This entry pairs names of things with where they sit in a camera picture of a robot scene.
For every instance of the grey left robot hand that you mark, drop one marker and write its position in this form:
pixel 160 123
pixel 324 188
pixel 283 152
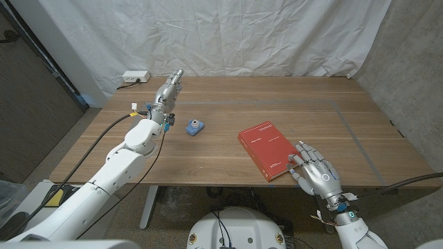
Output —
pixel 165 97

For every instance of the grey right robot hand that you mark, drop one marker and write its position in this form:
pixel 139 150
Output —
pixel 322 178

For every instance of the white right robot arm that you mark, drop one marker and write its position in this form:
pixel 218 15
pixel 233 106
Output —
pixel 356 235

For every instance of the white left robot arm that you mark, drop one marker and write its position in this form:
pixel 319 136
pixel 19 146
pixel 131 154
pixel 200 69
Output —
pixel 119 166

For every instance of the red hardcover notebook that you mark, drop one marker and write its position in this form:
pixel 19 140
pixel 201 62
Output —
pixel 266 148

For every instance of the white power strip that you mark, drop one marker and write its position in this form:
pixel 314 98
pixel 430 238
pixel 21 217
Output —
pixel 135 76

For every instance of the grey table leg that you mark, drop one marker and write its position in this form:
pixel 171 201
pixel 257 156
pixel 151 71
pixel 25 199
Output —
pixel 149 207
pixel 327 230

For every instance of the white wrinkled backdrop sheet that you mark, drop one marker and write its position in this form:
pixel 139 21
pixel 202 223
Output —
pixel 221 34

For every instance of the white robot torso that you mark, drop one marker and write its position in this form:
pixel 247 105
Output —
pixel 237 228

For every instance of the dark brown door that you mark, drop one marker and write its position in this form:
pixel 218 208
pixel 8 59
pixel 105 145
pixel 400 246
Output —
pixel 31 103

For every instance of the yellow black foot pedal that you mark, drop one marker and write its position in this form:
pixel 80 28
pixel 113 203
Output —
pixel 54 198

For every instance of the clear plastic bin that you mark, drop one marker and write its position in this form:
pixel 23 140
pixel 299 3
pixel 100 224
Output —
pixel 8 198

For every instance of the black round disc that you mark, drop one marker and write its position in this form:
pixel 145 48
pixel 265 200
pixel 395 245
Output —
pixel 12 223

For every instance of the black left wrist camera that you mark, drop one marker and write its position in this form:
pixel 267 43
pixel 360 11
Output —
pixel 170 119

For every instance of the blue toy camera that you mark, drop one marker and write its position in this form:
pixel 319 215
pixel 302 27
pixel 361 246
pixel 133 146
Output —
pixel 194 128

